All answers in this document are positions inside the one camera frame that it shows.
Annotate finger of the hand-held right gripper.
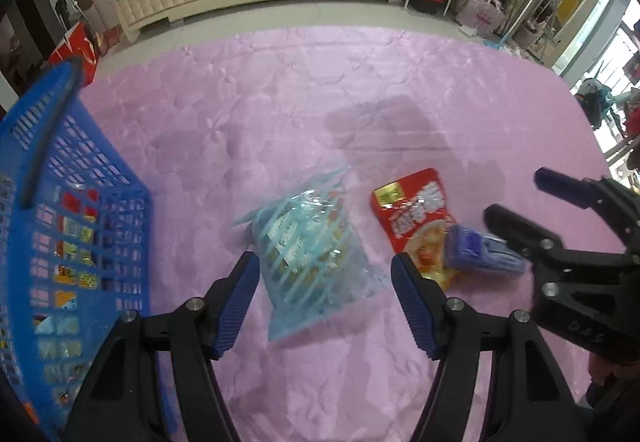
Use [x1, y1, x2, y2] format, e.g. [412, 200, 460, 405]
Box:
[534, 167, 640, 238]
[483, 203, 566, 268]

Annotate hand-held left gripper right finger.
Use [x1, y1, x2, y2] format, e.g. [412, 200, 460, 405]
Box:
[391, 252, 588, 442]

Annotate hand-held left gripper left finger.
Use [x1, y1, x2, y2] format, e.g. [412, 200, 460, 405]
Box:
[60, 251, 261, 442]

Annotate purple roll snack packet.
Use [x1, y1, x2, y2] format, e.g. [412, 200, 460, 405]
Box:
[444, 223, 526, 274]

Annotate light blue striped snack bag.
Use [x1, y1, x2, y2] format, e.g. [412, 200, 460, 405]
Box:
[234, 165, 386, 342]

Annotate red snack packet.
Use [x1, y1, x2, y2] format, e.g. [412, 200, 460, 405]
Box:
[371, 167, 461, 293]

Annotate heap of packets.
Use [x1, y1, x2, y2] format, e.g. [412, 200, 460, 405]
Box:
[30, 187, 101, 413]

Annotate blue plastic basket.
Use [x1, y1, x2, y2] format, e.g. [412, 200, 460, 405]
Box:
[0, 57, 153, 442]

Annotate pink shopping bag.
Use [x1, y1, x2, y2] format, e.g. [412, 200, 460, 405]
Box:
[457, 0, 506, 36]

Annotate pink quilted blanket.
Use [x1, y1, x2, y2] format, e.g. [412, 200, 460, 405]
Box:
[75, 26, 621, 442]

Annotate red box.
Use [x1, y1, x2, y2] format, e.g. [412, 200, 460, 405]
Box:
[47, 21, 101, 83]

